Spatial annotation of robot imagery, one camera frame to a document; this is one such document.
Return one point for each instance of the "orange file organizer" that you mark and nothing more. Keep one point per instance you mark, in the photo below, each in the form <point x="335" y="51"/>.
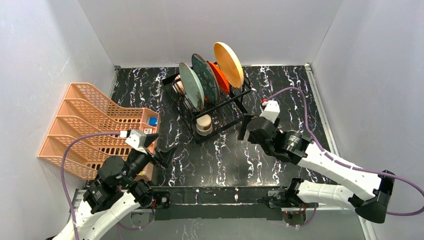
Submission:
<point x="86" y="110"/>

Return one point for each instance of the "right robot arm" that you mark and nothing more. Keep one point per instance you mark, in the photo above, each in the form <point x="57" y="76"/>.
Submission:
<point x="367" y="194"/>

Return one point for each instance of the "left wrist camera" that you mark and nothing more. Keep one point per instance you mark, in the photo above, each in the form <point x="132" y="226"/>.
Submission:
<point x="136" y="139"/>

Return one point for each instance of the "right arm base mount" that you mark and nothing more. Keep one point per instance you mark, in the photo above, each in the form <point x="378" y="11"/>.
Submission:
<point x="296" y="212"/>

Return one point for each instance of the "orange red plate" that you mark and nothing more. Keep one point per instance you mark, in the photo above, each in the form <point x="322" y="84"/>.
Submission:
<point x="220" y="77"/>

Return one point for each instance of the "yellow plate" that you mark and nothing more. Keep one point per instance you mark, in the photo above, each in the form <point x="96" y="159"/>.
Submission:
<point x="229" y="64"/>

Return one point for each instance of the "dark teal plate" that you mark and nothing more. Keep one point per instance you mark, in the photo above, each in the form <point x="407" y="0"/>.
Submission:
<point x="207" y="78"/>

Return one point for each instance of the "stainless steel cup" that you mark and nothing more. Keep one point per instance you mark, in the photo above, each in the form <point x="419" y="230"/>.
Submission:
<point x="204" y="125"/>

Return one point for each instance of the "mint green flower plate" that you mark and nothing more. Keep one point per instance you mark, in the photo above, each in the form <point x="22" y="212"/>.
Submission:
<point x="192" y="86"/>

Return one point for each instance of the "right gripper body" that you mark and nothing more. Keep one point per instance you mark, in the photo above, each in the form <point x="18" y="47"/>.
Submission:
<point x="249" y="125"/>

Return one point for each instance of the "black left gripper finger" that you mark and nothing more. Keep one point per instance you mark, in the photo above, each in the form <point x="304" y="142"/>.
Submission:
<point x="163" y="157"/>
<point x="149" y="139"/>

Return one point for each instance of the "black wire dish rack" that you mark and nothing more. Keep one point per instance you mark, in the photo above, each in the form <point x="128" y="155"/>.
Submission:
<point x="204" y="108"/>

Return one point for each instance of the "blue eraser block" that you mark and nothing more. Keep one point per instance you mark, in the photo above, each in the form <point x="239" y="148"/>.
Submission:
<point x="153" y="121"/>

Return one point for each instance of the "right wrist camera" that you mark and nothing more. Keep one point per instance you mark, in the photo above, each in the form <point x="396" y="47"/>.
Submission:
<point x="270" y="110"/>

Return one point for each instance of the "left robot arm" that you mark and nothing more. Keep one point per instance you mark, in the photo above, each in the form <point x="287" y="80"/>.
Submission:
<point x="115" y="191"/>

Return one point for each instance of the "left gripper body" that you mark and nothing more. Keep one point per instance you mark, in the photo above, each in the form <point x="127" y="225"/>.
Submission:
<point x="156" y="156"/>

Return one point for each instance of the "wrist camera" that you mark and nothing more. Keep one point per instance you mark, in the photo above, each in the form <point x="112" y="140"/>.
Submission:
<point x="136" y="139"/>
<point x="270" y="110"/>

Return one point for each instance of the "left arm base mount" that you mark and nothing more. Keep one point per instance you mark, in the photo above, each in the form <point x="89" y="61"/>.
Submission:
<point x="149" y="198"/>

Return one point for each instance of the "orange patterned bowl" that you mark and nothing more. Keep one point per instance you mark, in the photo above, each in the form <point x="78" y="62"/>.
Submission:
<point x="178" y="85"/>

